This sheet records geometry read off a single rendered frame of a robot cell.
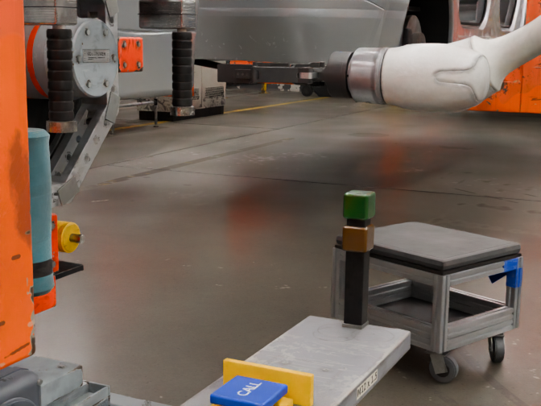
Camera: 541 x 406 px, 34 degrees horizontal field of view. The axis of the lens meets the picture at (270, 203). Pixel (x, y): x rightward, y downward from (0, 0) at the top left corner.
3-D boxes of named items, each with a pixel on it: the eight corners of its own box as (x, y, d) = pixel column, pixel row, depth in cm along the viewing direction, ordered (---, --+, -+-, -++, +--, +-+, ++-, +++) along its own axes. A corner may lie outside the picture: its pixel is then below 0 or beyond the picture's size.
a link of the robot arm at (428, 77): (377, 109, 139) (402, 110, 151) (476, 114, 132) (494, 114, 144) (381, 39, 138) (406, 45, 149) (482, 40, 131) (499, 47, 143)
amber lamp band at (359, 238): (349, 246, 139) (350, 221, 139) (374, 248, 138) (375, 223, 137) (340, 250, 136) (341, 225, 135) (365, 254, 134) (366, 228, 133)
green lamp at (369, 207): (351, 214, 139) (352, 188, 138) (375, 217, 137) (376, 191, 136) (341, 218, 135) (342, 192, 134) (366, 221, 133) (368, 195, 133)
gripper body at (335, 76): (344, 100, 142) (291, 97, 146) (363, 97, 150) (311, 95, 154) (346, 51, 141) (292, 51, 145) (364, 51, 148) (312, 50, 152)
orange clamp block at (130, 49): (87, 72, 180) (113, 70, 188) (120, 72, 176) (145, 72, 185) (86, 36, 179) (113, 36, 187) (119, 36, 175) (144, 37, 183)
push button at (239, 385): (236, 391, 111) (236, 374, 110) (288, 401, 108) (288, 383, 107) (208, 412, 104) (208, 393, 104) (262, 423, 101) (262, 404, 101)
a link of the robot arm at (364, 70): (396, 103, 148) (361, 101, 150) (398, 47, 146) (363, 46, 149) (378, 106, 140) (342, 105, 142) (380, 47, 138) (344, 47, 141)
